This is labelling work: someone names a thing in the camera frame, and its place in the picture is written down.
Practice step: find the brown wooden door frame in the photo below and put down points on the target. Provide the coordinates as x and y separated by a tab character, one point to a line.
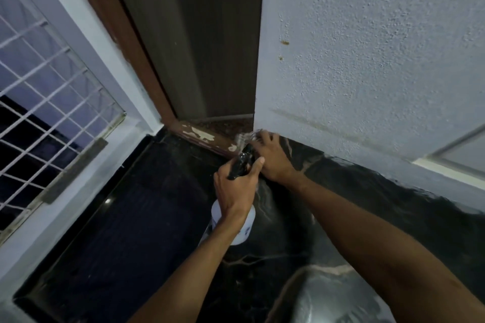
125	39

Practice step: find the person's right hand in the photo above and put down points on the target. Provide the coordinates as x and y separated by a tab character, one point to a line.
273	162

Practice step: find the person's left thumb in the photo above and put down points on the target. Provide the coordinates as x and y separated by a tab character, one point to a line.
254	169

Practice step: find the dark wooden door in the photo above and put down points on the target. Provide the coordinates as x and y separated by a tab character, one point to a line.
212	31

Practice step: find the white spray bottle black trigger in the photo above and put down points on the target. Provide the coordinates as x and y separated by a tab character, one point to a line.
242	162

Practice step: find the person's left forearm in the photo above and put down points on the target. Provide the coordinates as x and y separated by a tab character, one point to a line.
193	273

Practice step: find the white metal window grille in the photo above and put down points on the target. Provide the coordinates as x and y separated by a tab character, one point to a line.
41	107

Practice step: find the clear wiping cloth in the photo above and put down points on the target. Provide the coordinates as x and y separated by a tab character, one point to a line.
245	140

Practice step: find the person's left hand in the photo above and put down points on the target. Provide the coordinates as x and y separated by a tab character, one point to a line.
233	192

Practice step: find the person's right forearm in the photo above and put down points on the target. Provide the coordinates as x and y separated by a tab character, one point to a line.
379	251

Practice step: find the grey window frame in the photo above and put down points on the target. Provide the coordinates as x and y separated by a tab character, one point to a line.
72	175

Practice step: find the white framed panel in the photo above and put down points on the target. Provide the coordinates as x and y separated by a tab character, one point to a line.
451	160

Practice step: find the person's right fingers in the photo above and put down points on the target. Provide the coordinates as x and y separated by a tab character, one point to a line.
266	138

